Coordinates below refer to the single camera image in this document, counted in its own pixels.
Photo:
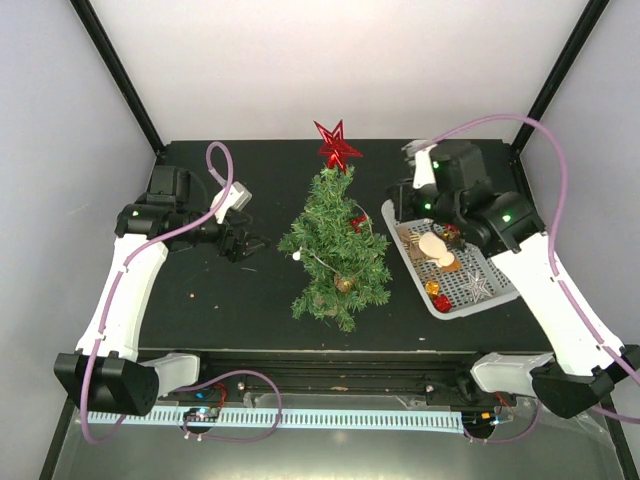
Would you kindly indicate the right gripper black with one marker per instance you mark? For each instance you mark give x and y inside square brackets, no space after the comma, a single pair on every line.
[399,195]

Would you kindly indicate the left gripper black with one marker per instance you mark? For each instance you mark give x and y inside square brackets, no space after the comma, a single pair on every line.
[234,251]

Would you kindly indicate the small green christmas tree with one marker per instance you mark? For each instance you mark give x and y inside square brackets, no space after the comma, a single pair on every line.
[322,240]

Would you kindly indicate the red foil star ornament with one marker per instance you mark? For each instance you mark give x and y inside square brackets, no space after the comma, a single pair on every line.
[335,148]

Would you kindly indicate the white plastic basket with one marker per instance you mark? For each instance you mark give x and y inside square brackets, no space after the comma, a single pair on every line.
[470,259]

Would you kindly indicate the pine cone ornament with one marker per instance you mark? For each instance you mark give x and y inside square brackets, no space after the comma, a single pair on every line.
[343,284]

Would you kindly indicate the silver star ornament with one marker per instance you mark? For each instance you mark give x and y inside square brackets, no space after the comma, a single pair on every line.
[477,287]

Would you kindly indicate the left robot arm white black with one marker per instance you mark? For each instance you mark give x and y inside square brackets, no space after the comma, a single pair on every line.
[103,374]

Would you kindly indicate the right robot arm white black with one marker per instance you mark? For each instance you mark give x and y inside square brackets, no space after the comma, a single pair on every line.
[449,213]

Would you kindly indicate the wooden snowman ornament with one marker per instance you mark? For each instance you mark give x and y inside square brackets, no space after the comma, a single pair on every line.
[435,249]

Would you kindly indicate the gold gift box ornament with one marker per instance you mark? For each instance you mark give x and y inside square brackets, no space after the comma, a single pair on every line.
[432,288]

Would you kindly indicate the red gift box ornament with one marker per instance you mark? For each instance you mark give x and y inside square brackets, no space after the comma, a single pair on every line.
[442,303]

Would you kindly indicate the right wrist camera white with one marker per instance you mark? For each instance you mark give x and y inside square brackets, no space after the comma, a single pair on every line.
[418,154]

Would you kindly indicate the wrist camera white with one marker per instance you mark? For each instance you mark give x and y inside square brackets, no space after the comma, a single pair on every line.
[418,154]
[237,198]

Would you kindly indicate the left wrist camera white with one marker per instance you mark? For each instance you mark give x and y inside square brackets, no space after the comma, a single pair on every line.
[237,198]

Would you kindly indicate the light blue slotted cable duct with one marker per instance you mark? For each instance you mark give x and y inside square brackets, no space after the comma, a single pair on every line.
[288,418]

